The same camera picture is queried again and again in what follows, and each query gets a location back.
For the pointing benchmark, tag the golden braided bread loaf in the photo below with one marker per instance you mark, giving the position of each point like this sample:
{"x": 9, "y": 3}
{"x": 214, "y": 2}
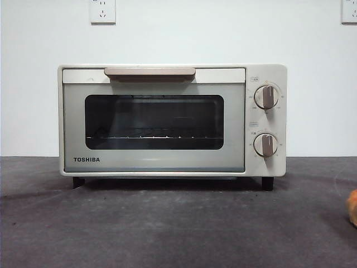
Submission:
{"x": 352, "y": 208}

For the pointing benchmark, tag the cream and taupe oven knob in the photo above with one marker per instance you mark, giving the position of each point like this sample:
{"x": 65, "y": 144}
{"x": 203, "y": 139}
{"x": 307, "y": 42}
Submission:
{"x": 267, "y": 97}
{"x": 265, "y": 145}

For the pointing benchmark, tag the cream Toshiba toaster oven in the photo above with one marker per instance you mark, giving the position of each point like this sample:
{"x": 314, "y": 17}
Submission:
{"x": 279, "y": 75}

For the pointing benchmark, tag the white wall power socket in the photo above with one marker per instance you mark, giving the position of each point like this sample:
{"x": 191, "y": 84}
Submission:
{"x": 103, "y": 12}
{"x": 350, "y": 12}

